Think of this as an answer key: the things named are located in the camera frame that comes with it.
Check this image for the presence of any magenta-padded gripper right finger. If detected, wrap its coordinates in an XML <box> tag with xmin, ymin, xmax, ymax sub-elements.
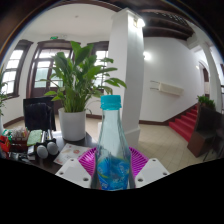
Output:
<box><xmin>128</xmin><ymin>145</ymin><xmax>171</xmax><ymax>190</ymax></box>

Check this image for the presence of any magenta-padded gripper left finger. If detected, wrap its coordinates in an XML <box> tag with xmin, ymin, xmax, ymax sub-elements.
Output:
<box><xmin>54</xmin><ymin>146</ymin><xmax>98</xmax><ymax>190</ymax></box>

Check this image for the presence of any clear bottle with blue cap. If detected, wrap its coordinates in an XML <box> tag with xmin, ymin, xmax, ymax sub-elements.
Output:
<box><xmin>93</xmin><ymin>94</ymin><xmax>134</xmax><ymax>192</ymax></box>

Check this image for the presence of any white printed leaflet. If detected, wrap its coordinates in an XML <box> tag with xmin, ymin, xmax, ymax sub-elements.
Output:
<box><xmin>52</xmin><ymin>142</ymin><xmax>92</xmax><ymax>167</ymax></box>

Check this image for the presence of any black microphone with grey head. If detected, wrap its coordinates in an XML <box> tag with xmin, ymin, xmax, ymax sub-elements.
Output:
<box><xmin>46</xmin><ymin>128</ymin><xmax>61</xmax><ymax>157</ymax></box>
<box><xmin>35</xmin><ymin>129</ymin><xmax>50</xmax><ymax>160</ymax></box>

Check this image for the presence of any green cloth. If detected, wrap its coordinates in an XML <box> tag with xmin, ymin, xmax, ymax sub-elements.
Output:
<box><xmin>26</xmin><ymin>129</ymin><xmax>44</xmax><ymax>147</ymax></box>

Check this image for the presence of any red carpeted staircase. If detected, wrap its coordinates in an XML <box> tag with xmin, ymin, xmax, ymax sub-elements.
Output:
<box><xmin>167</xmin><ymin>105</ymin><xmax>200</xmax><ymax>143</ymax></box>

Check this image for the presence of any flat black device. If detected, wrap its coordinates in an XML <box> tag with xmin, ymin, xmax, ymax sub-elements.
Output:
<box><xmin>7</xmin><ymin>151</ymin><xmax>30</xmax><ymax>162</ymax></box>

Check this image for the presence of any dark basket with white packets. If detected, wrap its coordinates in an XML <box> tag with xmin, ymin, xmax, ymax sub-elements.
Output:
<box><xmin>11</xmin><ymin>126</ymin><xmax>30</xmax><ymax>145</ymax></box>

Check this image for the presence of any dark brown wooden cabinet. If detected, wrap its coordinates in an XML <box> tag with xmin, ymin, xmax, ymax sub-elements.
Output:
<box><xmin>186</xmin><ymin>105</ymin><xmax>224</xmax><ymax>160</ymax></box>

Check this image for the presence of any black office chair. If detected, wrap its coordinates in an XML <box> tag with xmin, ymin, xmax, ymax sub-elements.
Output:
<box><xmin>22</xmin><ymin>96</ymin><xmax>57</xmax><ymax>132</ymax></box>

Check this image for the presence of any red box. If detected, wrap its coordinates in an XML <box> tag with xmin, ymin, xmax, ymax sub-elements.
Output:
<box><xmin>0</xmin><ymin>134</ymin><xmax>11</xmax><ymax>153</ymax></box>

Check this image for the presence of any small green plant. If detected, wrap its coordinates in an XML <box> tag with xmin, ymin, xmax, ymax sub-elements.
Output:
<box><xmin>196</xmin><ymin>94</ymin><xmax>217</xmax><ymax>111</ymax></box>

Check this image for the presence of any dark wooden double door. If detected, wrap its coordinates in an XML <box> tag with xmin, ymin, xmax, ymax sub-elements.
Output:
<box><xmin>26</xmin><ymin>39</ymin><xmax>73</xmax><ymax>100</ymax></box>

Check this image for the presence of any dark framed window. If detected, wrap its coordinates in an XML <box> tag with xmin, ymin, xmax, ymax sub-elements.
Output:
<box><xmin>87</xmin><ymin>40</ymin><xmax>111</xmax><ymax>92</ymax></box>
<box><xmin>0</xmin><ymin>39</ymin><xmax>35</xmax><ymax>101</ymax></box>

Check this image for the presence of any white wall radiator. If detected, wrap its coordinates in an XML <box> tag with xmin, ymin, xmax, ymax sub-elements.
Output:
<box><xmin>149</xmin><ymin>80</ymin><xmax>185</xmax><ymax>98</ymax></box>

